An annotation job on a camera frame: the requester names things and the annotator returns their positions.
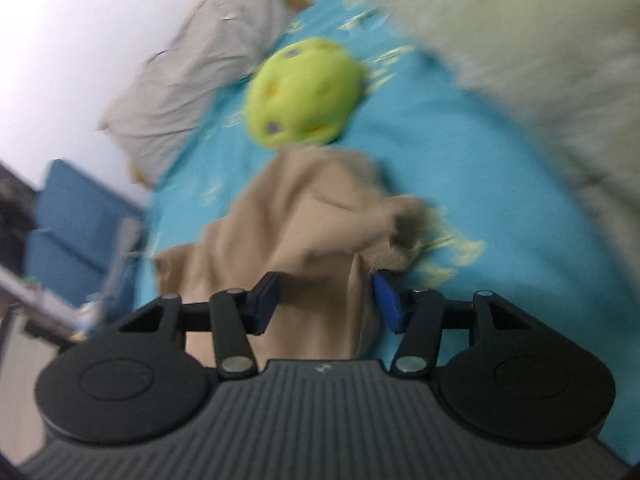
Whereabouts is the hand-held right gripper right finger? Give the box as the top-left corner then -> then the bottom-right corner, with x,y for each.
372,269 -> 542,377

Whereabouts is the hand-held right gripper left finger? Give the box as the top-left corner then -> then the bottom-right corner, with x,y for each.
118,272 -> 282,380

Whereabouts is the beige garment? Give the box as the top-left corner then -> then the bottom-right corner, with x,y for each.
155,148 -> 441,361

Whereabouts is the blue printed bed sheet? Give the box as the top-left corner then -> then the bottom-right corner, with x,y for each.
131,0 -> 620,453

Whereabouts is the blue sofa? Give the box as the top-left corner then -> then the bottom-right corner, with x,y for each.
24,159 -> 147,308

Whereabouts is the green plush toy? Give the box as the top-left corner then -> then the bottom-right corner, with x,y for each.
245,36 -> 368,150

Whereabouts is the grey pillow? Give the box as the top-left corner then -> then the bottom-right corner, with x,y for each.
98,0 -> 297,187

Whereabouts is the pale green blanket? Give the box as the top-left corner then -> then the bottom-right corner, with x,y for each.
305,0 -> 640,281

